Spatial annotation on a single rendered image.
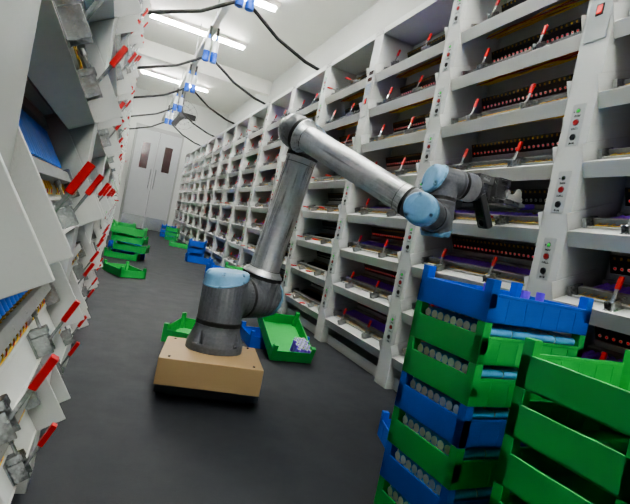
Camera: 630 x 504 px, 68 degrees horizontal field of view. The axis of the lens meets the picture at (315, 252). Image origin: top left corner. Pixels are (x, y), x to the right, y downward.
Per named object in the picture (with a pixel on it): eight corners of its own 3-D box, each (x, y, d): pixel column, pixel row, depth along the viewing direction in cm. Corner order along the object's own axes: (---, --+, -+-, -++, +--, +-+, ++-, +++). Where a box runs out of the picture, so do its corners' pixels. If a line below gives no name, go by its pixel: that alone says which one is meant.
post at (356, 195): (320, 342, 263) (385, 27, 257) (313, 337, 271) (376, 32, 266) (351, 345, 271) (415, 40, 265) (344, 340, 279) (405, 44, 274)
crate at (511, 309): (486, 322, 86) (495, 279, 86) (416, 299, 104) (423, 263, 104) (586, 336, 99) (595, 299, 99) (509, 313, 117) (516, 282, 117)
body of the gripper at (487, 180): (513, 181, 149) (484, 172, 144) (508, 207, 149) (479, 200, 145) (496, 181, 156) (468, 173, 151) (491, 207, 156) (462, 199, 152)
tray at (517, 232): (540, 243, 141) (538, 212, 140) (421, 230, 197) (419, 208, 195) (587, 231, 149) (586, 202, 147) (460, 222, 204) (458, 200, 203)
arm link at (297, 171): (219, 308, 172) (285, 111, 167) (248, 308, 187) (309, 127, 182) (250, 325, 164) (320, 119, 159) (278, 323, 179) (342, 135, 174)
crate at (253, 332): (248, 347, 220) (252, 331, 220) (238, 335, 238) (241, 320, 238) (306, 353, 232) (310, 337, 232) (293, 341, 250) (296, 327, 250)
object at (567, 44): (583, 48, 140) (581, -1, 137) (451, 91, 195) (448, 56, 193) (629, 46, 147) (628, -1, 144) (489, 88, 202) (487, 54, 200)
